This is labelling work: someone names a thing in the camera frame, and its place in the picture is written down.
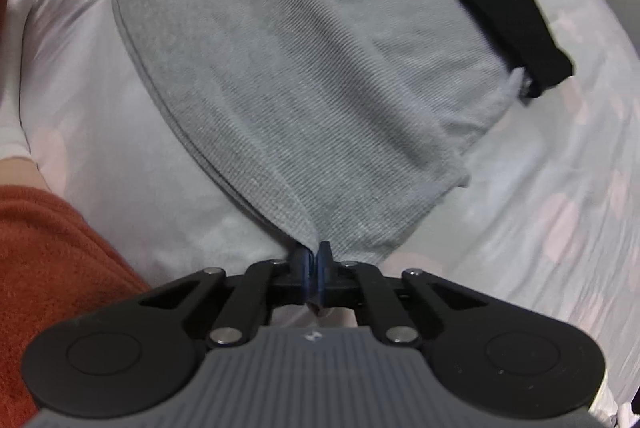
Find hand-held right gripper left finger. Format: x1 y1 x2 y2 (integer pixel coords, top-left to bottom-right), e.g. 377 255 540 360
140 244 315 350

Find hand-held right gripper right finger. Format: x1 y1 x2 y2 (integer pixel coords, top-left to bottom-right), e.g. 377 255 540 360
314 240 489 349

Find grey shirt with black sleeves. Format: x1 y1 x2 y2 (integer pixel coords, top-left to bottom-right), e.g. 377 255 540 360
111 0 575 267

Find person's bare leg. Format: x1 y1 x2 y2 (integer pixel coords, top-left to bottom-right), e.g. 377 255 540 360
0 155 49 195

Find orange-red towel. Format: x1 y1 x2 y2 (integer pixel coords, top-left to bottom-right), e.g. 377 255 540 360
0 185 152 423

